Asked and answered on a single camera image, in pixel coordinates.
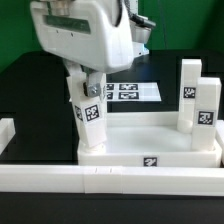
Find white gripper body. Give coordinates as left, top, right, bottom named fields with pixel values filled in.
left=30, top=0, right=134, bottom=74

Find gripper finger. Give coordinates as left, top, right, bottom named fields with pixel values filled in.
left=83, top=71, right=105, bottom=98

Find white desk top tray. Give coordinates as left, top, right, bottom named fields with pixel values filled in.
left=77, top=111, right=222, bottom=168

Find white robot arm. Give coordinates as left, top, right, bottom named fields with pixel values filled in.
left=30, top=0, right=156, bottom=97

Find white front fence bar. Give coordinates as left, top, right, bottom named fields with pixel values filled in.
left=0, top=165, right=224, bottom=196

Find white marker base plate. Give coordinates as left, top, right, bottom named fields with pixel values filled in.
left=107, top=82, right=161, bottom=102

